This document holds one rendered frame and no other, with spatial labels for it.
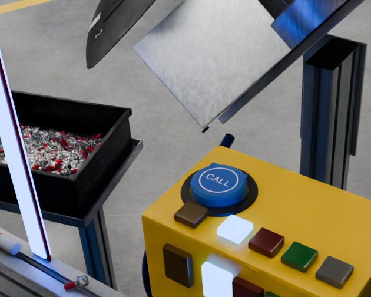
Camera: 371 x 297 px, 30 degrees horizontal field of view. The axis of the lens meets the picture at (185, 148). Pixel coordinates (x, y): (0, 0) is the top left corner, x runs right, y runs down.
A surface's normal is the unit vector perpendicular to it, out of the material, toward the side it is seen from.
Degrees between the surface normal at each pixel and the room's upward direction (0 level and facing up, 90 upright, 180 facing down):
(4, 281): 90
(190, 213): 0
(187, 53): 55
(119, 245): 0
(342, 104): 90
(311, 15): 88
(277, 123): 0
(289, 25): 100
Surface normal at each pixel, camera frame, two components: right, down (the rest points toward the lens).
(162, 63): -0.04, 0.03
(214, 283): -0.59, 0.50
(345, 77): 0.80, 0.31
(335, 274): -0.07, -0.80
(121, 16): -0.72, -0.38
